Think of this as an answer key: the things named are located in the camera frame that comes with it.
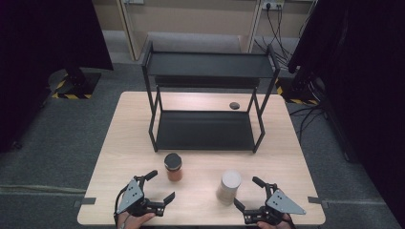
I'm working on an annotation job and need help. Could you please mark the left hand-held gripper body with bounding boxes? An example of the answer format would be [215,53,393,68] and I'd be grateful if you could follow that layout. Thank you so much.
[115,177,161,219]

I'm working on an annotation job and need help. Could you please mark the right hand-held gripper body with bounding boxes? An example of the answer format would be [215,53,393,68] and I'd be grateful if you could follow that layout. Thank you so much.
[243,187,308,226]

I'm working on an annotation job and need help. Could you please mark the beige spice jar white lid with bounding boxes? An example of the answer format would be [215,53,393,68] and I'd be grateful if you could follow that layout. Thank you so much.
[216,169,243,206]

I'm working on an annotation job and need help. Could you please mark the orange spice jar black lid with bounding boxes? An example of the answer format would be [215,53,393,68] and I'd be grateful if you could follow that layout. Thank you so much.
[163,152,184,183]

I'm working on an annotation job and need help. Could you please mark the black two-tier metal shelf rack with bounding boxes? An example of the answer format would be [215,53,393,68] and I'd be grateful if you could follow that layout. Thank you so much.
[141,40,282,154]

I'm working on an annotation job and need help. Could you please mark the person's right hand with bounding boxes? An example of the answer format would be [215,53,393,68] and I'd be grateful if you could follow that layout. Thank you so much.
[255,213,292,229]

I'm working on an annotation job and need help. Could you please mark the person's left hand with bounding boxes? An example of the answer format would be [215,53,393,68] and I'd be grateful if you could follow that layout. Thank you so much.
[117,211,157,229]

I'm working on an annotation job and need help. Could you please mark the black stand with striped base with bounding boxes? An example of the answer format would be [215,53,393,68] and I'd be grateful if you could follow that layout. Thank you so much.
[47,67,102,100]
[274,71,322,106]

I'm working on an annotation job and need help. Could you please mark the black curtain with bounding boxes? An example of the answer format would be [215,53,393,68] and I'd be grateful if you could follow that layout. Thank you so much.
[288,0,405,221]
[0,0,115,155]

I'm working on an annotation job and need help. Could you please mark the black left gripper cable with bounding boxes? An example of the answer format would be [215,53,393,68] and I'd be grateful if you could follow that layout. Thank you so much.
[113,184,132,229]

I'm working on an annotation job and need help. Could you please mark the black floor cables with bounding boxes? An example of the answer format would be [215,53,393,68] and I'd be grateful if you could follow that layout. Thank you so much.
[288,104,327,145]

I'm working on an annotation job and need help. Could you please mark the black cable bundle at wall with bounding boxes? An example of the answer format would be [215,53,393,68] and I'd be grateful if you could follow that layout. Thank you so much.
[253,3,319,66]

